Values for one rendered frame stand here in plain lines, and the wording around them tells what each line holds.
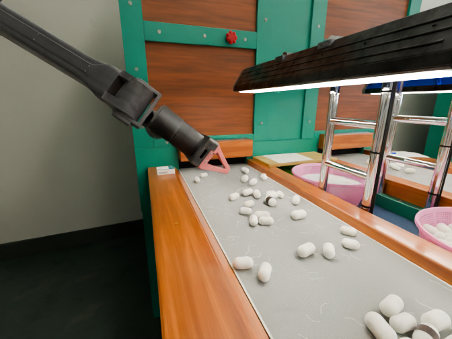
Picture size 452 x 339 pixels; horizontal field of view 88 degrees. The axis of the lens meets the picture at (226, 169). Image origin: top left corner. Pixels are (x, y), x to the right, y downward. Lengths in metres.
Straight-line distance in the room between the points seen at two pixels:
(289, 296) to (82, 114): 1.66
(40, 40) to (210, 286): 0.51
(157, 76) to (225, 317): 0.81
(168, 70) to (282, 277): 0.78
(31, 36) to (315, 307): 0.64
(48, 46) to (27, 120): 1.33
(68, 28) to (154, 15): 0.95
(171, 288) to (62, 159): 1.60
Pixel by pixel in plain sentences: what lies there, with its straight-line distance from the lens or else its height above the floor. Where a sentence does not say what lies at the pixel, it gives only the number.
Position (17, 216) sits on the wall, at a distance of 2.07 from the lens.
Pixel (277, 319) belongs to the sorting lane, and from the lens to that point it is 0.36.
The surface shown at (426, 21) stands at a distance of 0.38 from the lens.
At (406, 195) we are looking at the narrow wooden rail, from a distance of 0.91.
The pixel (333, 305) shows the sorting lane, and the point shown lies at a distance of 0.40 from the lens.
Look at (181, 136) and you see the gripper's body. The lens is 0.49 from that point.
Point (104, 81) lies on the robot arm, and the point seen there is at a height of 1.04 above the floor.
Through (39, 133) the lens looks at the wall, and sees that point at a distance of 1.88.
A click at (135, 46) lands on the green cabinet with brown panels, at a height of 1.19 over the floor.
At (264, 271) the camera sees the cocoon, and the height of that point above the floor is 0.76.
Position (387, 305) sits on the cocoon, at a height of 0.76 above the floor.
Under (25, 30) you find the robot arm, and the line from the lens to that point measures 0.61.
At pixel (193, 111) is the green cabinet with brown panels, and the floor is 0.97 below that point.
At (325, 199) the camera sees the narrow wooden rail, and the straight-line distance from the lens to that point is 0.67.
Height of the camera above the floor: 1.01
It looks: 16 degrees down
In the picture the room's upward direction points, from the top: straight up
